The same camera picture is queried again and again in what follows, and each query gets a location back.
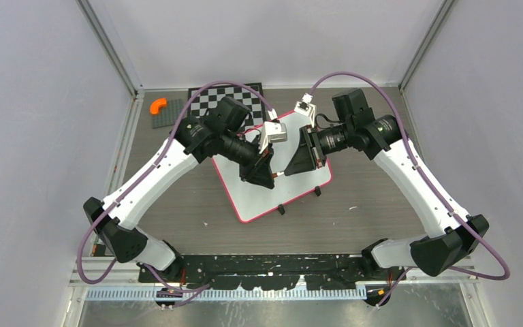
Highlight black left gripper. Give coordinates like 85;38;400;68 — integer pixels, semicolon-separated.
219;129;275;187

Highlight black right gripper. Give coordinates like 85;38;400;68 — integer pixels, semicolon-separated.
284;121;352;177

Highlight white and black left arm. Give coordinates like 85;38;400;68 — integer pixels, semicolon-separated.
83;96;287;282

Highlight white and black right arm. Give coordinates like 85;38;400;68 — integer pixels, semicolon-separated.
284;89;489;280

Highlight pink-framed whiteboard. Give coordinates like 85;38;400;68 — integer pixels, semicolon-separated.
212;111;332;223

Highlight black white checkerboard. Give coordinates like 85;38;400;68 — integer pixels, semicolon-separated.
187;85;267;131

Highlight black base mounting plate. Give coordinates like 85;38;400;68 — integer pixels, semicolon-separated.
138;253;403;291

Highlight grey lego baseplate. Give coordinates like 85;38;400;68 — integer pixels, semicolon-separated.
150;99;185;129

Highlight orange curved block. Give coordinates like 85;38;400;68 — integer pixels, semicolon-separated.
149;97;168;116

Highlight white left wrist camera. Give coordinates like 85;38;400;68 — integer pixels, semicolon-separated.
259;121;288;153

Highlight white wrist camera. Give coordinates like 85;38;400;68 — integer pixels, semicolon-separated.
294;93;317;128
259;121;288;153

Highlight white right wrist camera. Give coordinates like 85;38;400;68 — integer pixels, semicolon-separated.
294;93;317;128

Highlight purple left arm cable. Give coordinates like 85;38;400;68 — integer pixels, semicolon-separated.
76;80;278;309

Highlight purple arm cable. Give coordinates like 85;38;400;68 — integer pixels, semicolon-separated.
308;71;511;309
76;80;278;309

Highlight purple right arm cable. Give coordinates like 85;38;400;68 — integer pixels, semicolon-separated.
308;71;511;309

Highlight aluminium frame rail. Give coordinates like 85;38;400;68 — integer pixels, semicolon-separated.
69;85;146;287

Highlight white slotted cable duct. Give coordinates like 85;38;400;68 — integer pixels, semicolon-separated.
85;285;367;301

